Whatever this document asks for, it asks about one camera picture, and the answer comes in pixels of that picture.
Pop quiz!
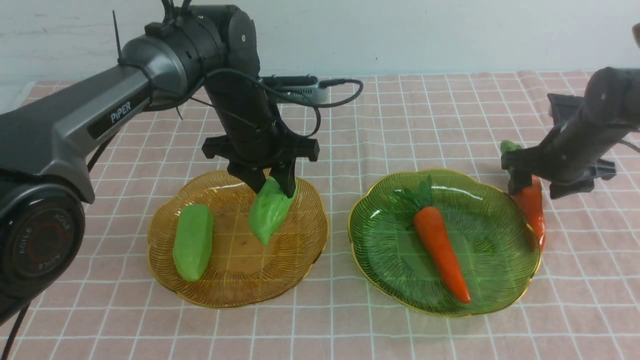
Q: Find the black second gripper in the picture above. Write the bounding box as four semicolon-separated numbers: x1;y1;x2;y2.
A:
501;132;617;199

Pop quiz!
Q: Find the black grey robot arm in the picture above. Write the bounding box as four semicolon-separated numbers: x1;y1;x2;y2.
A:
0;0;320;323

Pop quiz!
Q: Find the green toy cucumber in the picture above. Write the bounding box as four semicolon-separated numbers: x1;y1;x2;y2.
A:
173;203;214;282
247;177;295;247

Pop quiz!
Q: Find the black camera cable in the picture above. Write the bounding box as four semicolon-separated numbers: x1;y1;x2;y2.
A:
145;67;364;140

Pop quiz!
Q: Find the pink checked tablecloth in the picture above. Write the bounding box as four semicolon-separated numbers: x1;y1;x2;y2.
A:
10;71;639;360

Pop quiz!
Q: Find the green plastic plate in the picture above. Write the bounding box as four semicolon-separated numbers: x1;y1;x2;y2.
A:
347;168;541;318

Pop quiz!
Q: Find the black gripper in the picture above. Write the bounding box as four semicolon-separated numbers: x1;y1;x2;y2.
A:
202;131;320;198

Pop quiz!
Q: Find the black second robot arm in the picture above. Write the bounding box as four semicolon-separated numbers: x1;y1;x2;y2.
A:
501;67;640;199

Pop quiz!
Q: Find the amber plastic plate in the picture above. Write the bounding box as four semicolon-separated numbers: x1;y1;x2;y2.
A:
147;170;330;309

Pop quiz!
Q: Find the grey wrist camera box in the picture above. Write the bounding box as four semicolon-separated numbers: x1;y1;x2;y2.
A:
260;74;329;104

